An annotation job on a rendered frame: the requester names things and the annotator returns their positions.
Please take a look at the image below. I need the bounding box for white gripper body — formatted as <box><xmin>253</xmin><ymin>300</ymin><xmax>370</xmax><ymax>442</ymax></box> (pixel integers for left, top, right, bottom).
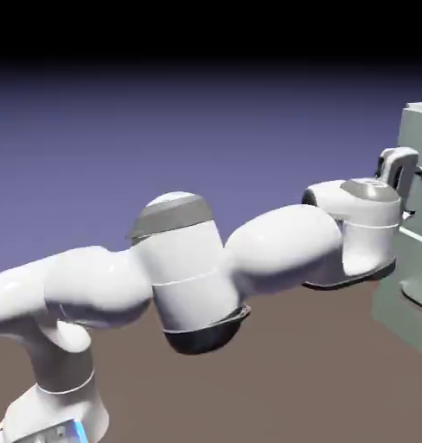
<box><xmin>386</xmin><ymin>146</ymin><xmax>420</xmax><ymax>213</ymax></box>

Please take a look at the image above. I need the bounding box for large grey-green drawer front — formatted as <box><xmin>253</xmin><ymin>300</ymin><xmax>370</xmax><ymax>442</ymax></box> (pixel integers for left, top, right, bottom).
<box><xmin>371</xmin><ymin>229</ymin><xmax>422</xmax><ymax>362</ymax></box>

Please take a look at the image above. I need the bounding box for grey-green painted cabinet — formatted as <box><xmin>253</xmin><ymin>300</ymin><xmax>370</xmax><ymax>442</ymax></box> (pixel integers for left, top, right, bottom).
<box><xmin>371</xmin><ymin>100</ymin><xmax>422</xmax><ymax>362</ymax></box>

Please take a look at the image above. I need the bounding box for grey-green curved drawer handle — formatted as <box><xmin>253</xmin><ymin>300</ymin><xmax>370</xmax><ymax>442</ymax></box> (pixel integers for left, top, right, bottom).
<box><xmin>399</xmin><ymin>276</ymin><xmax>422</xmax><ymax>315</ymax></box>

